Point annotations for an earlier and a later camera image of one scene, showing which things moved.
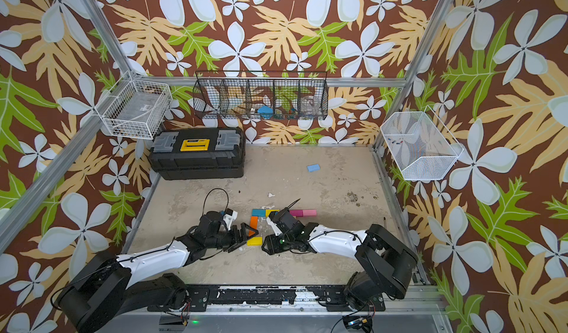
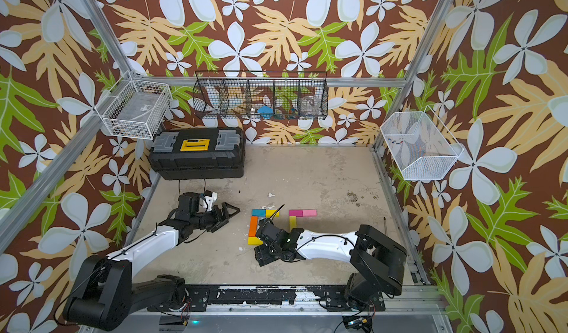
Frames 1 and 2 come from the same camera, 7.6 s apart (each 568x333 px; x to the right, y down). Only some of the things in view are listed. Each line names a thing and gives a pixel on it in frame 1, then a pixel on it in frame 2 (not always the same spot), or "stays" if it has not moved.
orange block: (254, 222) stays
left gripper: (239, 238) -> (222, 218)
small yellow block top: (255, 241) stays
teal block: (259, 212) stays
